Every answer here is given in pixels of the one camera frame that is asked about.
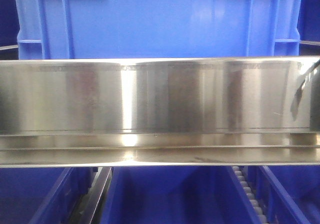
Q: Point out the large blue plastic bin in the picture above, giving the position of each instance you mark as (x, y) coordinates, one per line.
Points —
(90, 29)

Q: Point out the lower middle blue bin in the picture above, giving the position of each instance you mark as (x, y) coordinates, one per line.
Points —
(177, 194)

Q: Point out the white roller track strip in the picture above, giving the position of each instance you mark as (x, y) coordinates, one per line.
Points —
(249, 193)

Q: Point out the lower right blue bin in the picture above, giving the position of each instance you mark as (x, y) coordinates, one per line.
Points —
(286, 194)

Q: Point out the lower left blue bin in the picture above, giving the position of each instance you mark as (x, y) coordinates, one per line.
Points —
(42, 195)

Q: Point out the dark blue bin upper right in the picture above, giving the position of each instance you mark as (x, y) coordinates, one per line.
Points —
(309, 25)

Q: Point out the dark blue bin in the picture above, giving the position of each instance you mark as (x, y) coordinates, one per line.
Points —
(9, 25)
(309, 25)

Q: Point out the dark blue bin upper left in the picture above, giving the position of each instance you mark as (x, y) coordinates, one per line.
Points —
(9, 25)

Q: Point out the stainless steel shelf front rail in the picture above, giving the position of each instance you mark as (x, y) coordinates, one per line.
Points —
(130, 112)

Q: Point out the metal lane divider rail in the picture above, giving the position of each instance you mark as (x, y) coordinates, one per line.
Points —
(89, 207)

